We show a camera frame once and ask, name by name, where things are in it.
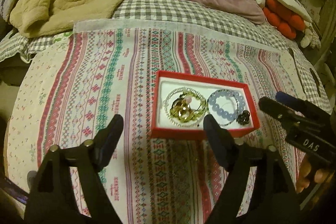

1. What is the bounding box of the dark charm pendant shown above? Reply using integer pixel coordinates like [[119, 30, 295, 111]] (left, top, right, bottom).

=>
[[236, 110, 250, 126]]

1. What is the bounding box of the blue beaded bracelet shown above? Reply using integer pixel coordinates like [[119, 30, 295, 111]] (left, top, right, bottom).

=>
[[207, 89, 247, 127]]

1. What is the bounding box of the yellow-green beaded bracelet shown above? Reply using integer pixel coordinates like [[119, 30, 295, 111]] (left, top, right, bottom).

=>
[[167, 92, 208, 124]]

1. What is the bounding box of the gold ring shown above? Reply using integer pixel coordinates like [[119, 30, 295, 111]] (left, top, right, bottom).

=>
[[171, 97, 194, 120]]

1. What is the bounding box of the red jewelry box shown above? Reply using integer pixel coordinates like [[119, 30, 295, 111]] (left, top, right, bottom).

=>
[[151, 71, 260, 140]]

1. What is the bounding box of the person's right hand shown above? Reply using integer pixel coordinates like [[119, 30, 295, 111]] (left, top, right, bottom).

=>
[[295, 154, 334, 193]]

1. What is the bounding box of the orange plush toy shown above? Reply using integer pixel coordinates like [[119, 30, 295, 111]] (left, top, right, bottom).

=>
[[262, 0, 306, 40]]

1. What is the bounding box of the patterned striped cloth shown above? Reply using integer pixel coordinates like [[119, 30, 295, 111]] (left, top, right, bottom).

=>
[[6, 20, 306, 223]]

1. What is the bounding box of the white plush toy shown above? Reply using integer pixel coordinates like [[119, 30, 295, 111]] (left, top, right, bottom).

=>
[[256, 0, 321, 49]]

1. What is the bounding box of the grey checkered bedsheet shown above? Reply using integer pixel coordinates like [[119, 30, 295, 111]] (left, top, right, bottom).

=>
[[1, 0, 332, 113]]

